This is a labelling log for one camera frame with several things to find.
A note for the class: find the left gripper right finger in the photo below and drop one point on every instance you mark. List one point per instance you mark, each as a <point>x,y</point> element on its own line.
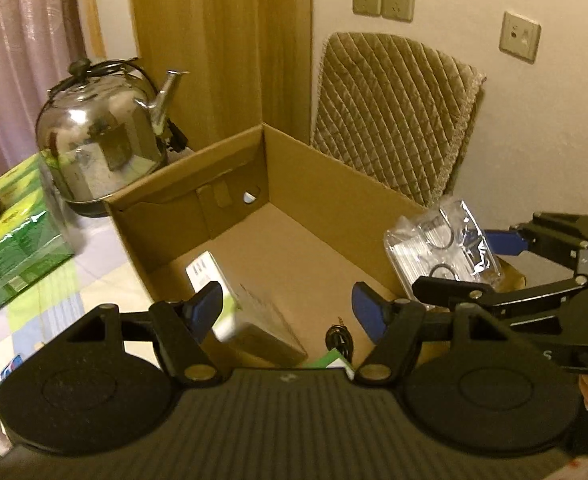
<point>394,327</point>

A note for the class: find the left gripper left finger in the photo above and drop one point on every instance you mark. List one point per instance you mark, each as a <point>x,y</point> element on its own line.
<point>180,328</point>

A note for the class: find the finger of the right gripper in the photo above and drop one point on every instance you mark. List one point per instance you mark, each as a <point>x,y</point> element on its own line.
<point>506,243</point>
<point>447,293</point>

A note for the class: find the clear plastic bag with hooks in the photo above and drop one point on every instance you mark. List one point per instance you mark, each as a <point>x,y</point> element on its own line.
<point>445,241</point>

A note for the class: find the white Mecobalamin tablet box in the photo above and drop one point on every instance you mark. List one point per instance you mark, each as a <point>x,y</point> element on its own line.
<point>247,322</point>

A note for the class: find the green white medicine box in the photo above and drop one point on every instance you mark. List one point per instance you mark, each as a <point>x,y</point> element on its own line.
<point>333,359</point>

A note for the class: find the blue label toothpick box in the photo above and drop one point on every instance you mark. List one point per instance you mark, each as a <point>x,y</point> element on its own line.
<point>11,366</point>

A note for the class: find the checkered tablecloth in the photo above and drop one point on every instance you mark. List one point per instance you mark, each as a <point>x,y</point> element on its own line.
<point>100,273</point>

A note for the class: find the brown cardboard box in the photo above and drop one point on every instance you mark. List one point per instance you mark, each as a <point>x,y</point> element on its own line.
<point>295,227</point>

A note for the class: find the green tissue multipack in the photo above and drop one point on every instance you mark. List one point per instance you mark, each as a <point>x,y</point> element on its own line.
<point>34,234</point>

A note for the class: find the quilted chair cushion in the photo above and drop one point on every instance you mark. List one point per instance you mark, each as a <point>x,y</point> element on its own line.
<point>398,111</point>

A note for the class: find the stainless steel kettle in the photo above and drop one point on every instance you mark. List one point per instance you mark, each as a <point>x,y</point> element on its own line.
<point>103,128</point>

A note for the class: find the brown curtain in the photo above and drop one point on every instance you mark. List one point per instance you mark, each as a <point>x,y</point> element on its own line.
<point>246,63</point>

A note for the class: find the pink curtain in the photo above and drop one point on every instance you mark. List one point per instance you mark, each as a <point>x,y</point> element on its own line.
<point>38,41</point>

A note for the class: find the wall sockets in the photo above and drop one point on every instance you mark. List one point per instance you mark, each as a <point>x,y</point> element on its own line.
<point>395,10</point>

